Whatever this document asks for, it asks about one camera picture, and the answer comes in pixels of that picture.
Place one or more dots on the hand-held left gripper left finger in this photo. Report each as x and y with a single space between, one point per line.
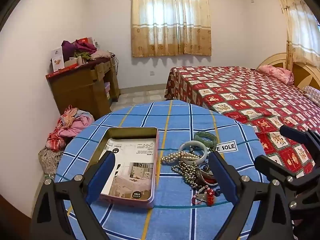
100 180

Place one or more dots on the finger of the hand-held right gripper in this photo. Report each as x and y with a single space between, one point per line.
295 133
272 167

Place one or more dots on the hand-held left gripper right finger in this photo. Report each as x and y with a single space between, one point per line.
223 177

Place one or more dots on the green jade bangle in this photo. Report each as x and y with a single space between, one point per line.
200 137

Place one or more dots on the white jade bangle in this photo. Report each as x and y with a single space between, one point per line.
186 145

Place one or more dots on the pink metal tin box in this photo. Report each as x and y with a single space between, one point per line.
130 130

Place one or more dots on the dark cloth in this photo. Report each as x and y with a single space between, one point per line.
308 232

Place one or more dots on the printed paper leaflet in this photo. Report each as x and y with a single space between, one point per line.
135 160

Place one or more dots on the striped pillow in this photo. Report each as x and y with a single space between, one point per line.
312 91

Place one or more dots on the floral fabric bag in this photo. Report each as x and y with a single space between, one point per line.
48 158

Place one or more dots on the pile of pink clothes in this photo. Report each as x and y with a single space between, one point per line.
72 127

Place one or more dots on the pink floral pillow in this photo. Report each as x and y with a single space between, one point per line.
275 73

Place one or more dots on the bed with red patterned bedspread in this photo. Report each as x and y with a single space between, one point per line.
237 92

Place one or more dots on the blue checked tablecloth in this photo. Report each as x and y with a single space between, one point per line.
175 120

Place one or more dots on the wooden headboard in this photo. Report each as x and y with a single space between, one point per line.
272 60

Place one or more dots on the pink storage box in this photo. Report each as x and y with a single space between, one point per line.
107 90

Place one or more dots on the brown wooden desk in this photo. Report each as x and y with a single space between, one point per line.
75 92

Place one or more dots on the narrow beige window curtain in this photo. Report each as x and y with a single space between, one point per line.
300 30

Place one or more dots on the red flat box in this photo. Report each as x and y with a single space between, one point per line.
60 71

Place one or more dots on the tan cardboard box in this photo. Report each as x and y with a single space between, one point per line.
72 61

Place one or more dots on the pink quilted cloth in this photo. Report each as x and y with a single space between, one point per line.
100 54

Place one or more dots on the olive green cloth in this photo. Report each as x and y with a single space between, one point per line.
82 55

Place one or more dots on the white product box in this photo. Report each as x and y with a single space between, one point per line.
57 58

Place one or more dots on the purple cloth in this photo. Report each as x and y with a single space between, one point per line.
67 50

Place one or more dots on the magenta cloth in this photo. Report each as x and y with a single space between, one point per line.
85 46

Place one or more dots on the wide beige window curtain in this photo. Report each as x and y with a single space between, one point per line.
170 30

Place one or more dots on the wall socket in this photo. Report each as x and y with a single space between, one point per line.
152 73

